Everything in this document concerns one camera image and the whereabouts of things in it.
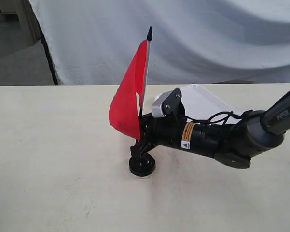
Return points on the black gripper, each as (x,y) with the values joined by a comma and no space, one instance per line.
(166,131)

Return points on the red flag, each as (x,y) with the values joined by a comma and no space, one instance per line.
(127,103)

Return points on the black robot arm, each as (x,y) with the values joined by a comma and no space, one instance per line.
(233,140)

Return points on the white rectangular plastic tray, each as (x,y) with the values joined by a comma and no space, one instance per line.
(200,104)

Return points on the white backdrop cloth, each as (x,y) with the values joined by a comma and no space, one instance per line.
(194,41)

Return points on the wooden furniture in background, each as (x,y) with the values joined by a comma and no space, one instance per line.
(26,17)

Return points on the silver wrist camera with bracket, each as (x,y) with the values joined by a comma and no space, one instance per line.
(168,103)

